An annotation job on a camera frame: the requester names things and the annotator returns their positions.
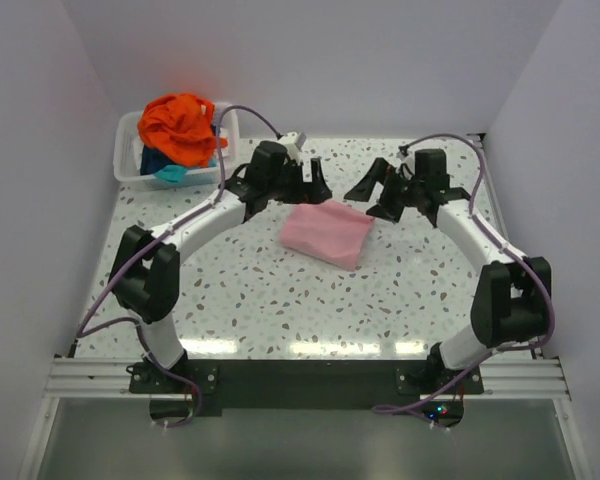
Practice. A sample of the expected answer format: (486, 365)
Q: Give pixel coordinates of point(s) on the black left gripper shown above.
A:
(315, 190)

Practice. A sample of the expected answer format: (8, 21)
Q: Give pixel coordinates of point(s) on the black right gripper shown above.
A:
(385, 209)

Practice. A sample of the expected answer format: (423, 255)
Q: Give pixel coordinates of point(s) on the pink t shirt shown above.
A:
(330, 231)

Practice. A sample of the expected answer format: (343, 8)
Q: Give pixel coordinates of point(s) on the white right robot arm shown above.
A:
(512, 304)

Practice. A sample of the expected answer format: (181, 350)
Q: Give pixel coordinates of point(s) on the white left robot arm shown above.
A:
(145, 277)

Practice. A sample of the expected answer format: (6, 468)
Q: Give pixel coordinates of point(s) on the white garment in basket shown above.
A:
(221, 152)

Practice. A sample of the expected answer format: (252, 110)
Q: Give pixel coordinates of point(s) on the teal t shirt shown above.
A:
(171, 174)

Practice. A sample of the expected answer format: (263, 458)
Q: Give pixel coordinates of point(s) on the orange t shirt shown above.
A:
(180, 126)

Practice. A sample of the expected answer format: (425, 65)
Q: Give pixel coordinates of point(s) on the dark blue t shirt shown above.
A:
(153, 161)

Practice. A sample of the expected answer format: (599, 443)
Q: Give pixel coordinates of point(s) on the white plastic laundry basket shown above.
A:
(128, 151)

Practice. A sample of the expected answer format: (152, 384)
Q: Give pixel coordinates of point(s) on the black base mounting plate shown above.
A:
(208, 388)

